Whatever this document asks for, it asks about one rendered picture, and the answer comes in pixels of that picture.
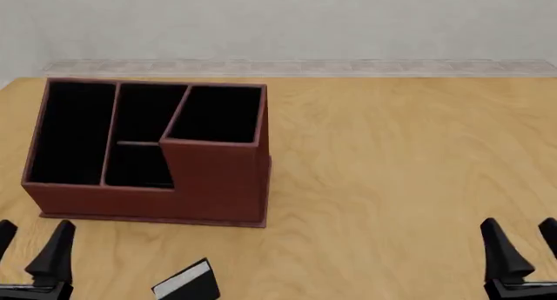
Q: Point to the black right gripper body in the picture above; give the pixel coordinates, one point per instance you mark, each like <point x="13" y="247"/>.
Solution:
<point x="522" y="291"/>

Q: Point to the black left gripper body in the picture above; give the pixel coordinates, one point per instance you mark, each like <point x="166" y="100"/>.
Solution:
<point x="30" y="291"/>

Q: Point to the red-brown desk caddy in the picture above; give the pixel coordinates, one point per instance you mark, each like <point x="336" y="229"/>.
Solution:
<point x="217" y="176"/>

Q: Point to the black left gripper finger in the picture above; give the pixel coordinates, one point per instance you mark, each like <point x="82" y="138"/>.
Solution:
<point x="54" y="254"/>
<point x="5" y="233"/>

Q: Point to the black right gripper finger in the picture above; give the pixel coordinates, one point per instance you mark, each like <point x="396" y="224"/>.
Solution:
<point x="549" y="233"/>
<point x="505" y="254"/>

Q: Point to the black book with white pages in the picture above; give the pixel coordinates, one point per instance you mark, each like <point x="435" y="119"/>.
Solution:
<point x="191" y="284"/>

